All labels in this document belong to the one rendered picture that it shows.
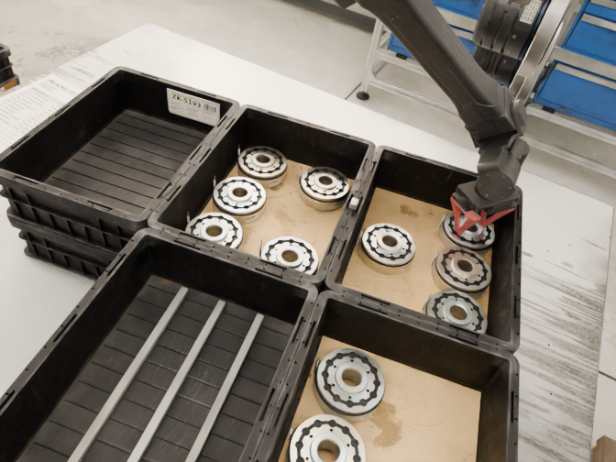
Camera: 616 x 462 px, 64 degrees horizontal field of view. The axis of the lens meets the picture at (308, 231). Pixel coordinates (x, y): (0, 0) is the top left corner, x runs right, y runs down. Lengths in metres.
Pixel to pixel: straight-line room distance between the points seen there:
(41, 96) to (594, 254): 1.50
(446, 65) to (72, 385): 0.68
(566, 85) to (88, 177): 2.25
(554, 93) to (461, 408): 2.15
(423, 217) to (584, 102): 1.83
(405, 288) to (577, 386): 0.40
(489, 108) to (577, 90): 1.96
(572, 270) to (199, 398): 0.91
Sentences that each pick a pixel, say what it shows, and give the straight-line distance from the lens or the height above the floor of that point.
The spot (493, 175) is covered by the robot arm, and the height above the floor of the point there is 1.06.
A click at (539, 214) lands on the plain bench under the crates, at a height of 0.70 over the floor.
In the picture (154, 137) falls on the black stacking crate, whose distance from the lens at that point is 1.16.
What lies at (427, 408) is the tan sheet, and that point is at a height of 0.83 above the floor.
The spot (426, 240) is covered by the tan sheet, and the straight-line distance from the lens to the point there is 1.00.
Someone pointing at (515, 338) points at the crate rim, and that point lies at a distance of 0.80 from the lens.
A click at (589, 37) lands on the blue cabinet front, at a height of 0.69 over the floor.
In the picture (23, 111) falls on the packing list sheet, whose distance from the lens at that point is 1.53.
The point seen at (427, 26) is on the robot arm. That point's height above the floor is 1.27.
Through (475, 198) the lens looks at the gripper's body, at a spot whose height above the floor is 0.96.
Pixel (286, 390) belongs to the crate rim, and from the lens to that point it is 0.65.
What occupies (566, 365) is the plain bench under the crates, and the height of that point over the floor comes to 0.70.
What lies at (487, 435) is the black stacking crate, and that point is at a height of 0.86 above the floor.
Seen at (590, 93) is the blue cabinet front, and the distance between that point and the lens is 2.77.
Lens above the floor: 1.52
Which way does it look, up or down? 46 degrees down
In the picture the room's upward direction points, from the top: 11 degrees clockwise
